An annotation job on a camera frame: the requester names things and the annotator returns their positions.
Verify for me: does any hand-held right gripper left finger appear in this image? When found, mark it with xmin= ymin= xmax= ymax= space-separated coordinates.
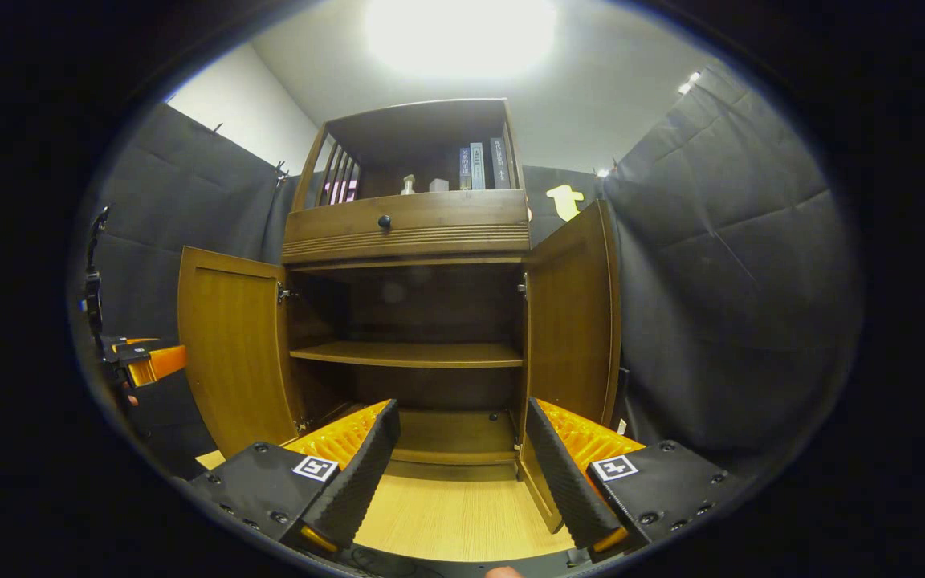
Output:
xmin=189 ymin=399 xmax=401 ymax=555

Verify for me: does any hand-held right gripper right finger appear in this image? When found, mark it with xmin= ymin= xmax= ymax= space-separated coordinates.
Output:
xmin=525 ymin=397 xmax=740 ymax=555

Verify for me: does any wooden shoe cabinet door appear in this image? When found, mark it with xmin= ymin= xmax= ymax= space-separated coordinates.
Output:
xmin=517 ymin=199 xmax=622 ymax=535
xmin=177 ymin=246 xmax=303 ymax=458

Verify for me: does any wooden double-door shoe cabinet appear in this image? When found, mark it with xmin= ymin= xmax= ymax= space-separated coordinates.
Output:
xmin=282 ymin=98 xmax=532 ymax=482

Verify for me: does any wooden inner cabinet shelf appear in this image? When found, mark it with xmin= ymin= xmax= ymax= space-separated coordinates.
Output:
xmin=289 ymin=341 xmax=524 ymax=368

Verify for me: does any wooden cabinet drawer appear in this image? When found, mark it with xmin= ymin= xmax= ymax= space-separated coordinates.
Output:
xmin=282 ymin=189 xmax=532 ymax=266

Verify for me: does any black backdrop cloth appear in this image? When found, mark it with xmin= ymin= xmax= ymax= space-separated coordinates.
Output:
xmin=81 ymin=60 xmax=861 ymax=482

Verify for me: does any large ceiling light panel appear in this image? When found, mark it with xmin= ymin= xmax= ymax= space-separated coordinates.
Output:
xmin=362 ymin=0 xmax=560 ymax=81

